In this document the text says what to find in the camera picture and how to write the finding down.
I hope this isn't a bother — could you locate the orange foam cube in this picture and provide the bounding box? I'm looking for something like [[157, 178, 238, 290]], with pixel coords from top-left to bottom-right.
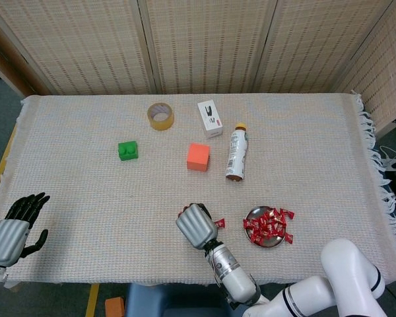
[[186, 143, 211, 172]]

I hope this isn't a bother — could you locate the dark orange box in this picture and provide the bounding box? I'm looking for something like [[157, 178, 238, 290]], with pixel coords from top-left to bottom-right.
[[104, 296, 126, 317]]

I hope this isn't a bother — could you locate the green toy building block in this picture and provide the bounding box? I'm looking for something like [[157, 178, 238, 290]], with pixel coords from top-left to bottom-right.
[[117, 140, 140, 162]]

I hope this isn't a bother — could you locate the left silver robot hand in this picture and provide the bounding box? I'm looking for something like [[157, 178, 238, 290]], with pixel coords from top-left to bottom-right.
[[0, 192, 51, 267]]

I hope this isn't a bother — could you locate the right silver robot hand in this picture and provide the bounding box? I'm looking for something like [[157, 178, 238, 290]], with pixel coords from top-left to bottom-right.
[[175, 202, 220, 250]]

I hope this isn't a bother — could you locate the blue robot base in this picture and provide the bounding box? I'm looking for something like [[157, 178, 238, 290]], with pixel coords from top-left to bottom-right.
[[125, 283, 251, 317]]

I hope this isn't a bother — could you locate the woven bamboo screen panel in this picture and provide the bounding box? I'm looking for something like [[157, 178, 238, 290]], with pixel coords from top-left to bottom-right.
[[333, 0, 396, 139], [253, 0, 395, 95], [0, 0, 57, 96], [0, 0, 159, 96], [138, 0, 280, 95]]

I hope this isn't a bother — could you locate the white plastic clamp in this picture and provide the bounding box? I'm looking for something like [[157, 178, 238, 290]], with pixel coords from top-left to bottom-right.
[[379, 145, 396, 172]]

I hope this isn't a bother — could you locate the red candy pile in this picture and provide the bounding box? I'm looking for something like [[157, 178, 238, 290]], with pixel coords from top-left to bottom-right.
[[242, 207, 296, 244]]

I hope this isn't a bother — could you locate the white printed cardboard box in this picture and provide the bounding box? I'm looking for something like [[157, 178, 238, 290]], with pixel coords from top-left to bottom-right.
[[197, 99, 224, 139]]

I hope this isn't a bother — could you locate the beige waffle weave tablecloth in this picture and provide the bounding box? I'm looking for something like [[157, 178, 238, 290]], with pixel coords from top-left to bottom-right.
[[0, 90, 396, 291]]

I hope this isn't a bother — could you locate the white labelled drink bottle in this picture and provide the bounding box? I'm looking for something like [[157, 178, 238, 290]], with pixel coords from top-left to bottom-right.
[[225, 122, 250, 183]]

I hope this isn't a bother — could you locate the yellow packing tape roll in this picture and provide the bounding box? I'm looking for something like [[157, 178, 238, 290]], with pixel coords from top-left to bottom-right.
[[147, 102, 175, 131]]

